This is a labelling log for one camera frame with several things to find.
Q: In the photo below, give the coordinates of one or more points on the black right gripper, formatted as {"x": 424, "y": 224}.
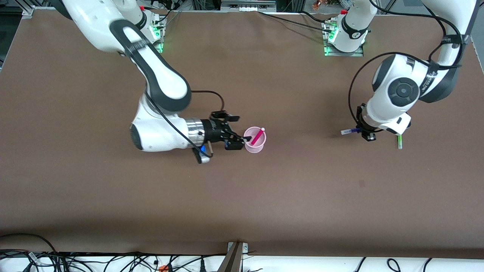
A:
{"x": 212, "y": 131}

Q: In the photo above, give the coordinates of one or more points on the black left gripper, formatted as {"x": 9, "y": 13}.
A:
{"x": 362, "y": 123}

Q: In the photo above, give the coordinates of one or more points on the blue highlighter pen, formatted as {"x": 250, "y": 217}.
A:
{"x": 348, "y": 132}

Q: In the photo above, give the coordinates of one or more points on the pink highlighter pen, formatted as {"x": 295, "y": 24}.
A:
{"x": 258, "y": 136}

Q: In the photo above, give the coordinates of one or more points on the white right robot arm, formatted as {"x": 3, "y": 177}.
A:
{"x": 159, "y": 75}

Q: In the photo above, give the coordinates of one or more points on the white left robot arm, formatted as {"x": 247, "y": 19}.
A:
{"x": 401, "y": 90}

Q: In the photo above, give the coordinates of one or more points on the green highlighter pen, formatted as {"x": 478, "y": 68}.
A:
{"x": 399, "y": 142}

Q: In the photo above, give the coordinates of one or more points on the translucent pink plastic cup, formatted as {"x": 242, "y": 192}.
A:
{"x": 257, "y": 148}

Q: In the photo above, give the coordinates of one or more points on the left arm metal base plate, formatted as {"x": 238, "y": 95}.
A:
{"x": 340, "y": 54}

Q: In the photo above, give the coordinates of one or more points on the metal table edge bracket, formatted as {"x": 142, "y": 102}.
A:
{"x": 232, "y": 260}

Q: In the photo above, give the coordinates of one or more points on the aluminium frame profile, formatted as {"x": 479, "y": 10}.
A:
{"x": 29, "y": 11}

